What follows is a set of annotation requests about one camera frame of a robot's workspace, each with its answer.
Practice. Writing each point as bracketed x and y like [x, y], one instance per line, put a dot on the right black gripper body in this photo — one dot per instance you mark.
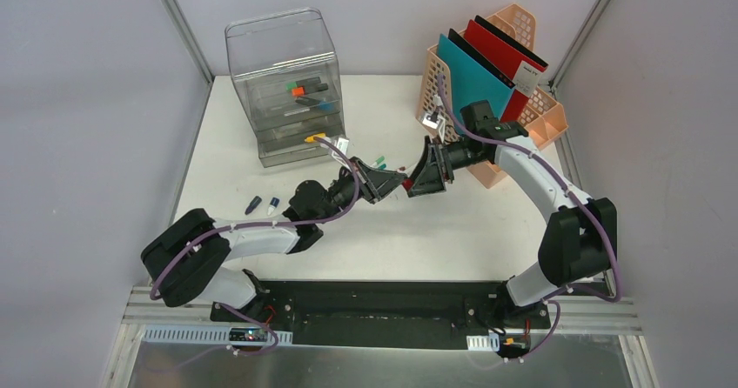
[462, 154]

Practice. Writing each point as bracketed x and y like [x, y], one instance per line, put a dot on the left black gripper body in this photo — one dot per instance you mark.
[362, 179]

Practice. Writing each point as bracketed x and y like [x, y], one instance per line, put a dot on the teal folder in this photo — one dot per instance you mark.
[472, 77]

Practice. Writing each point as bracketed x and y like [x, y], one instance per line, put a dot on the blue white small bottle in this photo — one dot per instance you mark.
[273, 205]

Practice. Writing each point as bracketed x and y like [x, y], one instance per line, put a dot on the blue cap black highlighter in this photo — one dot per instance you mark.
[314, 104]

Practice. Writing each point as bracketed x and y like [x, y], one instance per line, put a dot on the red folder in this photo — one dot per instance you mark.
[522, 66]

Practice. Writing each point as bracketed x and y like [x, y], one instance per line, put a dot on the orange cap black highlighter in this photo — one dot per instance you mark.
[304, 90]

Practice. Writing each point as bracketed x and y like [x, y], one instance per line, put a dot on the green cap black highlighter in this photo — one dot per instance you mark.
[302, 83]

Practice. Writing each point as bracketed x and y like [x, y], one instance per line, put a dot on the clear grey drawer organizer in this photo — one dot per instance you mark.
[266, 53]

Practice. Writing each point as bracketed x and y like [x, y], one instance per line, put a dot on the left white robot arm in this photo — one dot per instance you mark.
[187, 260]

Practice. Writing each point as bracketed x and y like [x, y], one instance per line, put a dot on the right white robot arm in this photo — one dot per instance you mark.
[580, 238]

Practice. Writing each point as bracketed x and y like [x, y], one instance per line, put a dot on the peach plastic file rack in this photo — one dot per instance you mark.
[543, 117]

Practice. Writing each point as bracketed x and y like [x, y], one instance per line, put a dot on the dark navy small bottle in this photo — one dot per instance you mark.
[253, 205]

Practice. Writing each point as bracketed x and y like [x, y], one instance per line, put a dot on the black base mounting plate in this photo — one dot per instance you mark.
[412, 315]

